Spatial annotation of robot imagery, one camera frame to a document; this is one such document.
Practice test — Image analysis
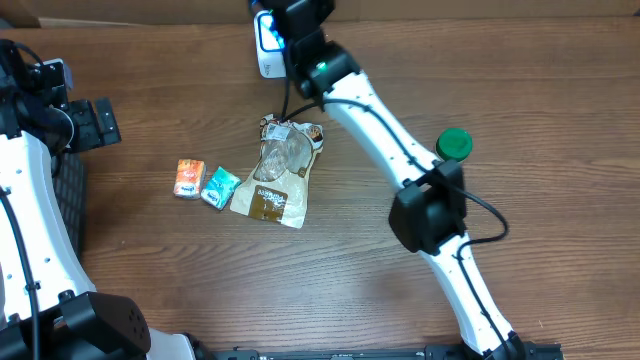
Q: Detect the orange tissue pack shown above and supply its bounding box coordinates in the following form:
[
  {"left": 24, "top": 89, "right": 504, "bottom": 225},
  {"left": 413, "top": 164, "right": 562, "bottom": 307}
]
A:
[{"left": 173, "top": 159, "right": 206, "bottom": 199}]

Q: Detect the teal tissue pack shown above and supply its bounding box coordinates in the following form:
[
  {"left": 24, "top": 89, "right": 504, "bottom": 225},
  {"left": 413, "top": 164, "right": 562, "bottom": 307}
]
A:
[{"left": 201, "top": 167, "right": 242, "bottom": 210}]

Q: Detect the brown white snack pouch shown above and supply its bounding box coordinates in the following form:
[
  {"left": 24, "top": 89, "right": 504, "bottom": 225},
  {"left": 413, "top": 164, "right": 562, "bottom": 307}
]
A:
[{"left": 230, "top": 114, "right": 324, "bottom": 229}]

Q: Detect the green lid jar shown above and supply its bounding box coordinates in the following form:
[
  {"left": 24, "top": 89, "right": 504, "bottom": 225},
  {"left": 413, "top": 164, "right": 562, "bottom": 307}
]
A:
[{"left": 435, "top": 128, "right": 473, "bottom": 162}]

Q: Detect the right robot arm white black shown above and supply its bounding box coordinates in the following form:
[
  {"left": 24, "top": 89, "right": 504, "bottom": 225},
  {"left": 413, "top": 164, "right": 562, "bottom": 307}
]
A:
[{"left": 249, "top": 0, "right": 527, "bottom": 359}]

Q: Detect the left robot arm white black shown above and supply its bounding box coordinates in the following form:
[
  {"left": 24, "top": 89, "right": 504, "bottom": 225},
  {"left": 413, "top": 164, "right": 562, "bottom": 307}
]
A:
[{"left": 1, "top": 39, "right": 214, "bottom": 359}]

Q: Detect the white barcode scanner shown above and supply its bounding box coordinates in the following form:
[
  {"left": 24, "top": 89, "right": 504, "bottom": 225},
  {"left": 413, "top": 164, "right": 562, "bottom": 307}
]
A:
[{"left": 254, "top": 10, "right": 286, "bottom": 79}]

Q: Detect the dark grey plastic basket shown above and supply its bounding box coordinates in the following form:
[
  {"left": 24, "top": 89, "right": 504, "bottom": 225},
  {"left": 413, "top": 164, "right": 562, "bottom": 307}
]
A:
[{"left": 52, "top": 153, "right": 87, "bottom": 257}]

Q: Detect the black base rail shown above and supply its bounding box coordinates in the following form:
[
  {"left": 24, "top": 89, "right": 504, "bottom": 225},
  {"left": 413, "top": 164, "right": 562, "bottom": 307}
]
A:
[{"left": 214, "top": 343, "right": 566, "bottom": 360}]

